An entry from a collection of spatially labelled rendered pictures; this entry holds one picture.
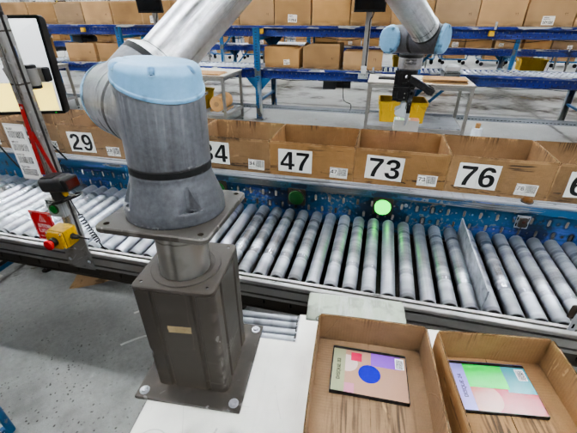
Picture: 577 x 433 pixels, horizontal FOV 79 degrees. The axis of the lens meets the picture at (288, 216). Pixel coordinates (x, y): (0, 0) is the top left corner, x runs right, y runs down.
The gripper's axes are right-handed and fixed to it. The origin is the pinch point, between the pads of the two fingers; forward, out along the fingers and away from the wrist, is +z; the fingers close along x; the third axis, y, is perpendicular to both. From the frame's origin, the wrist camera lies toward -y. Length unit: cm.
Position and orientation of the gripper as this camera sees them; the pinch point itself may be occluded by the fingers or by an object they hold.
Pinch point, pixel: (406, 120)
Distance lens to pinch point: 161.3
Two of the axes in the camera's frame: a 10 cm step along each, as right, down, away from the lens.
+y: -9.7, -1.2, 2.1
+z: 0.0, 8.6, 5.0
